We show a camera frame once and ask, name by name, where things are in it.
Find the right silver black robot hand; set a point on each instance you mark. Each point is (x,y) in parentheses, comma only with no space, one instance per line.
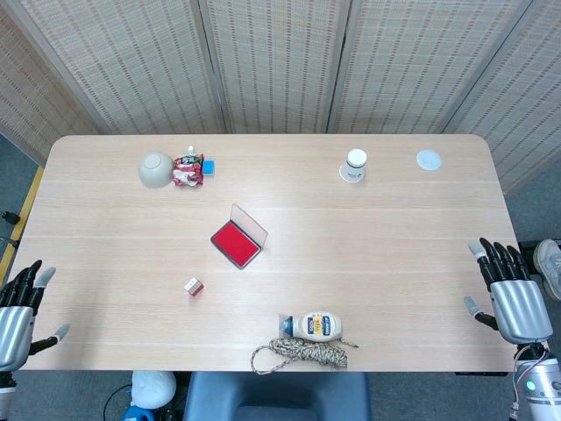
(519,307)

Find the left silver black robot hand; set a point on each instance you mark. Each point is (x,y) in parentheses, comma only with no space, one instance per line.
(15,333)

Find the small red white cube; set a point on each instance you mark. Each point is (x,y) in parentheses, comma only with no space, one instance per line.
(194,287)

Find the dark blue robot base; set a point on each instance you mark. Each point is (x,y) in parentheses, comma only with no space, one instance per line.
(276,397)

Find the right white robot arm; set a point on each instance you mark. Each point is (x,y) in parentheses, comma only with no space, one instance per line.
(541,386)

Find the grey sneaker shoe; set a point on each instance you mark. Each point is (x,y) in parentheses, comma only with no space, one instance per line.
(550,265)

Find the black floor caster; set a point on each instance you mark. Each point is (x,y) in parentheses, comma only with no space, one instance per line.
(9,216)

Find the blue object under table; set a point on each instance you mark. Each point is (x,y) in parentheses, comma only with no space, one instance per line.
(137,413)

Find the white rounded plastic cover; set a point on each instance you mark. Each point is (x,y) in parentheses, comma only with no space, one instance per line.
(153,389)

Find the white round table grommet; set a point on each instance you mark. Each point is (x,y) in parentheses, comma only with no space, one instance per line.
(428,160)

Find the mayonnaise squeeze bottle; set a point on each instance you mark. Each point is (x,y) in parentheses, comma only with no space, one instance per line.
(317,326)

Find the beige upturned bowl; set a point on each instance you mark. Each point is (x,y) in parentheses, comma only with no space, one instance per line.
(154,170)

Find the white upturned paper cup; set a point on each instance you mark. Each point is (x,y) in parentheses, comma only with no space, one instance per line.
(352,167)

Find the red crumpled snack pouch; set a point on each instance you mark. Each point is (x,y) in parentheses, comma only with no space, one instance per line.
(187,172)

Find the red ink pad case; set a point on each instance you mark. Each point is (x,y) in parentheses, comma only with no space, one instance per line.
(234,244)

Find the small blue sponge block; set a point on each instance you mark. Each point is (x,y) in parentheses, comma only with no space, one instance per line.
(208,167)

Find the woven folding screen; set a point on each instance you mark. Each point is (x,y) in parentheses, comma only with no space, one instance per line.
(280,66)

